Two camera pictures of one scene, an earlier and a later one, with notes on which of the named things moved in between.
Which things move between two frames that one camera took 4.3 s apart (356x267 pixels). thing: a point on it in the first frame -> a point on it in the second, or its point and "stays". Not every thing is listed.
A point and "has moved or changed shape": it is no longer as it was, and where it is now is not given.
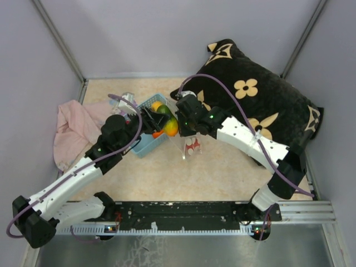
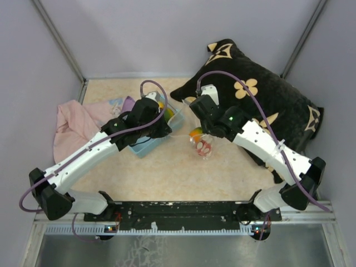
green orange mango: (171, 127) -> (196, 133)
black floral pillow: (255, 93) stays
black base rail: (188, 215) stays
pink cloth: (77, 124) stays
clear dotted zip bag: (189, 146) has moved or changed shape
